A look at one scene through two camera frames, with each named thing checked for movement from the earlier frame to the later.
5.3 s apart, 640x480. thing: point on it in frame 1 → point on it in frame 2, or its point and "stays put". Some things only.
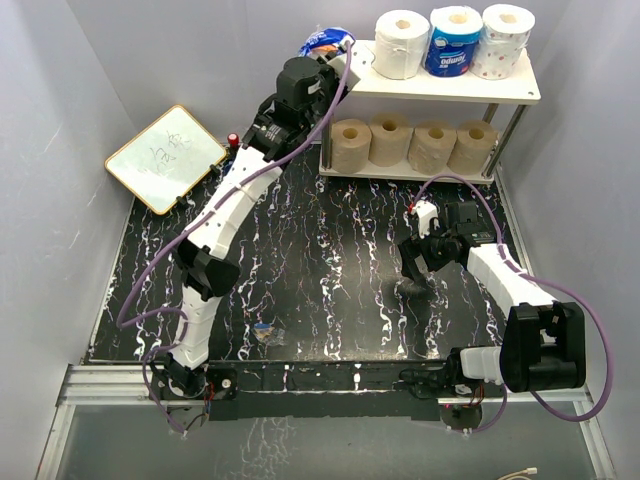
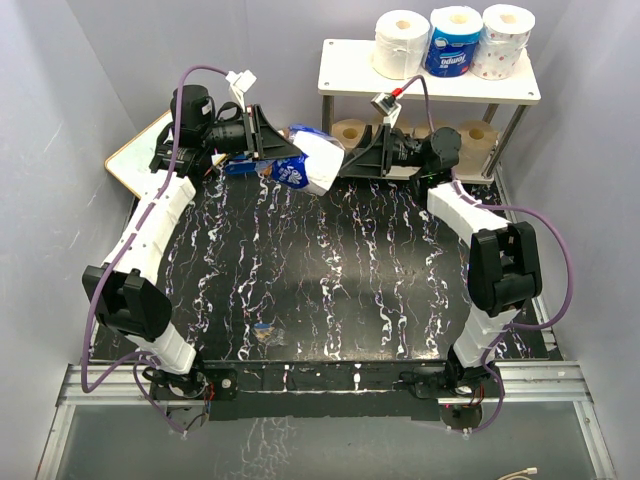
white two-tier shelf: x=472 y=89 stays put
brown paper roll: x=350 y=145 stays put
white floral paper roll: x=503 y=37 stays put
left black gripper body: x=328 y=86 → x=228 y=137
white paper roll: x=400 y=43 stays put
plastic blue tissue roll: x=333 y=37 → x=318 y=168
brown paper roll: x=474 y=146 stays put
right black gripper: x=412 y=248 → x=371 y=159
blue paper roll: x=454 y=41 stays put
